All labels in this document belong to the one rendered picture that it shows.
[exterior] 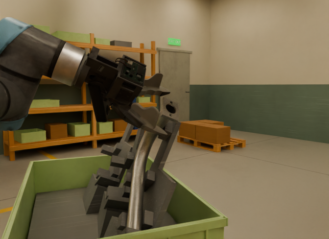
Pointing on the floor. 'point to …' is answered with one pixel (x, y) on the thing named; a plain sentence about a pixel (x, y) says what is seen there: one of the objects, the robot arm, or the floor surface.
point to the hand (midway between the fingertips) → (165, 113)
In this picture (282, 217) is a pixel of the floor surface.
